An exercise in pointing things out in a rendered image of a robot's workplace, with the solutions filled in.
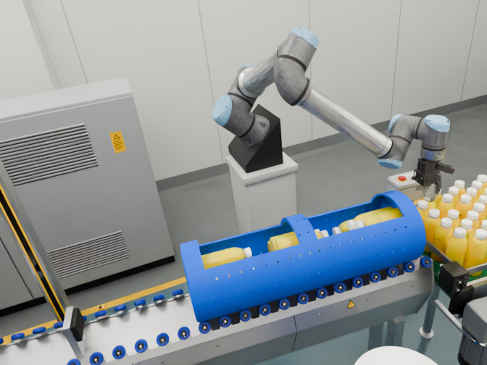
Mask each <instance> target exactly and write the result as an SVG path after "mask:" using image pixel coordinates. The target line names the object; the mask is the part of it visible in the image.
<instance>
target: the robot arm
mask: <svg viewBox="0 0 487 365"><path fill-rule="evenodd" d="M318 44H319V41H318V39H317V36H316V35H315V34H314V33H312V32H311V31H309V30H307V29H305V28H301V27H294V28H292V29H291V32H289V35H288V37H287V39H286V40H285V41H284V42H282V44H281V45H279V47H277V48H276V50H274V51H273V52H272V53H271V54H269V55H268V56H266V57H265V58H264V59H263V60H262V61H261V62H260V63H259V64H257V65H256V66H251V65H250V64H245V65H243V66H242V67H241V68H240V70H239V71H238V73H237V75H236V77H235V79H234V81H233V83H232V85H231V87H230V89H229V91H228V93H227V94H224V95H222V96H221V97H219V98H218V100H217V102H216V103H215V105H214V109H213V110H212V118H213V120H214V121H215V122H216V123H217V124H218V125H220V126H222V127H224V128H225V129H226V130H228V131H230V132H231V133H232V134H234V135H236V136H237V137H239V138H240V140H241V142H242V143H243V144H244V145H245V147H247V148H255V147H256V146H258V145H259V144H260V143H261V142H262V141H263V140H264V138H265V136H266V135H267V133H268V130H269V127H270V122H269V120H268V119H267V118H266V117H263V116H260V115H256V114H254V113H252V112H251V109H252V107H253V105H254V103H255V101H256V100H257V97H259V96H261V95H262V94H263V93H264V92H265V89H266V87H267V86H269V85H271V84H273V83H275V85H276V87H277V89H278V92H279V94H280V96H281V97H282V98H283V100H284V101H285V102H286V103H287V104H289V105H291V106H298V105H299V106H300V107H301V108H303V109H305V110H306V111H308V112H309V113H310V114H313V115H314V116H316V117H317V118H318V119H320V120H322V121H323V122H324V123H326V124H328V125H330V126H331V127H332V128H334V129H335V130H337V131H339V132H340V133H342V134H343V135H345V136H346V137H347V138H349V139H351V140H352V141H354V142H355V143H357V144H359V145H360V146H361V147H363V148H365V149H366V150H368V151H369V152H371V153H372V154H374V155H375V156H376V157H378V158H379V160H378V163H379V165H381V166H383V167H387V168H389V169H398V168H400V167H401V165H402V163H403V161H404V158H405V156H406V154H407V151H408V149H409V146H410V144H411V142H412V139H418V140H421V141H422V146H421V152H420V155H421V157H422V158H419V159H418V163H417V169H414V174H413V180H415V181H416V182H417V183H419V184H420V185H418V186H417V187H416V188H415V190H422V191H423V197H426V198H430V202H433V201H434V200H435V199H436V197H437V195H438V194H439V192H440V190H441V185H442V183H441V180H442V179H441V172H440V171H439V170H441V171H443V172H445V173H449V174H453V173H454V171H455V169H454V168H452V166H451V165H449V164H443V163H441V160H442V159H443V158H444V156H445V151H446V143H447V138H448V134H449V130H450V128H449V126H450V121H449V120H448V119H447V118H446V117H443V116H441V115H434V114H432V115H428V116H427V117H426V118H423V117H414V116H409V115H406V114H397V115H395V116H394V117H393V118H392V120H391V121H390V125H389V126H388V132H389V134H390V135H389V137H388V138H387V137H386V136H385V135H383V134H382V133H380V132H378V131H377V130H376V129H375V128H373V127H371V126H370V125H368V124H367V123H366V122H364V121H362V120H361V119H360V118H358V117H357V116H355V115H354V114H352V113H351V112H349V111H348V110H346V109H345V108H343V107H342V106H341V105H339V104H337V103H336V102H335V101H333V100H332V99H330V98H328V97H327V96H326V95H324V94H323V93H321V92H320V91H318V90H317V89H316V88H314V87H312V86H311V80H310V79H309V78H308V77H306V76H305V72H306V71H307V68H308V66H309V63H310V62H311V60H312V57H313V56H314V54H315V52H316V50H317V47H318ZM415 172H416V175H415ZM429 186H430V188H429ZM428 189H429V190H428Z"/></svg>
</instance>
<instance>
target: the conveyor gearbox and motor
mask: <svg viewBox="0 0 487 365"><path fill-rule="evenodd" d="M462 331H463V336H462V340H461V343H460V346H459V353H458V356H457V359H458V362H459V364H460V365H487V296H486V297H483V298H478V299H475V300H472V301H470V302H467V303H466V306H465V308H464V311H463V317H462Z"/></svg>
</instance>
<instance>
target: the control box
mask: <svg viewBox="0 0 487 365"><path fill-rule="evenodd" d="M413 173H414V171H411V172H405V173H402V174H399V175H394V176H390V177H387V182H386V192H387V191H390V190H397V191H399V192H401V193H403V194H404V195H406V196H407V197H408V198H409V199H410V200H411V201H413V200H415V199H419V198H424V197H423V191H422V190H415V188H416V187H417V186H418V185H420V184H419V183H418V182H416V181H415V180H413V179H412V176H413ZM399 176H405V177H406V180H400V179H399V178H398V177H399Z"/></svg>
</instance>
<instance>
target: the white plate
mask: <svg viewBox="0 0 487 365"><path fill-rule="evenodd" d="M355 365H438V364H436V363H435V362H434V361H432V360H431V359H429V358H428V357H426V356H424V355H423V354H421V353H418V352H416V351H413V350H410V349H407V348H402V347H396V346H385V347H380V348H375V349H372V350H371V351H368V352H366V353H365V354H364V355H362V356H361V357H360V358H359V359H358V360H357V362H356V363H355Z"/></svg>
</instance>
